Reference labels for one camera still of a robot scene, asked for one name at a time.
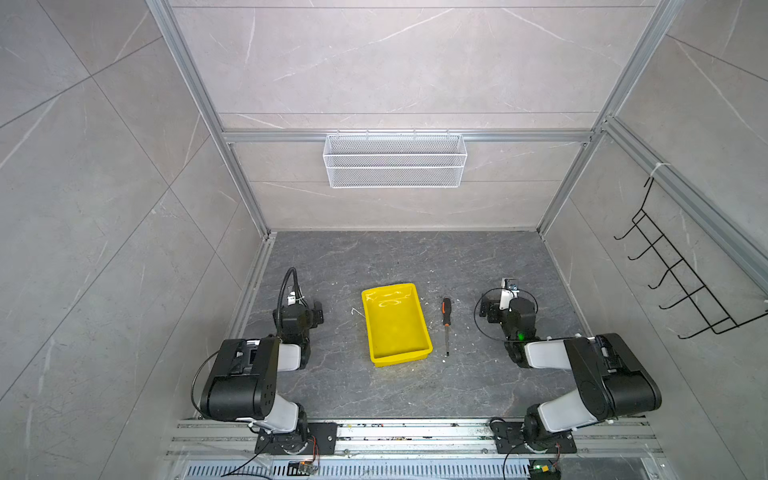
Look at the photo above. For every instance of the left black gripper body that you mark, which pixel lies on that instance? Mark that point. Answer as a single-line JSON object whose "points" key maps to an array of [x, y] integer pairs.
{"points": [[315, 313]]}

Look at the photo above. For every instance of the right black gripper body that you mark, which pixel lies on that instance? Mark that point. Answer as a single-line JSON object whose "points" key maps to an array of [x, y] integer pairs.
{"points": [[489, 309]]}

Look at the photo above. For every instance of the orange black handled screwdriver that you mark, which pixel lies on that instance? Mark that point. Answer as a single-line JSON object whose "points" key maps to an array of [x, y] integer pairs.
{"points": [[446, 309]]}

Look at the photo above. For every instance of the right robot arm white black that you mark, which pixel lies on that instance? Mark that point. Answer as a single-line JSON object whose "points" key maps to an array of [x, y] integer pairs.
{"points": [[610, 381]]}

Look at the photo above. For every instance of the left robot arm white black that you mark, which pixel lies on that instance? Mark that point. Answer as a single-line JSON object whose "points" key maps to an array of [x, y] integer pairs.
{"points": [[242, 383]]}

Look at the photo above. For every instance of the yellow plastic bin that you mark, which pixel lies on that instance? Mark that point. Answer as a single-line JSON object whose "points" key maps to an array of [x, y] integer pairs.
{"points": [[396, 328]]}

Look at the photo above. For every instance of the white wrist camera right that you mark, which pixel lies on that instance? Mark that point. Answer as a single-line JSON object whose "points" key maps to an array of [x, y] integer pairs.
{"points": [[509, 291]]}

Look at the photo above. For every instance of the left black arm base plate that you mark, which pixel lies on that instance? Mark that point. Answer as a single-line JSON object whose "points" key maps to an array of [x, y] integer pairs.
{"points": [[307, 439]]}

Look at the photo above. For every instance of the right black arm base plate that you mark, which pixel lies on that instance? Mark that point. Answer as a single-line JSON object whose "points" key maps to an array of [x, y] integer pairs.
{"points": [[519, 437]]}

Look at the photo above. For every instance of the white wire mesh basket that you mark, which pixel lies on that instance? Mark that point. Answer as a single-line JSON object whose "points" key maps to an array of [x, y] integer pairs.
{"points": [[358, 161]]}

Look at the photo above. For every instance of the aluminium mounting rail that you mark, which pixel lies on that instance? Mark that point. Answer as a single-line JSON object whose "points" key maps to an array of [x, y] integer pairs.
{"points": [[422, 448]]}

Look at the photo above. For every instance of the white cable tie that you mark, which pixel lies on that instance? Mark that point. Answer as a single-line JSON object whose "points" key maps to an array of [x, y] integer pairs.
{"points": [[657, 167]]}

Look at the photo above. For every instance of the black wire hook rack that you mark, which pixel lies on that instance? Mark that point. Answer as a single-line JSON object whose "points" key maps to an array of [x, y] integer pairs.
{"points": [[680, 272]]}

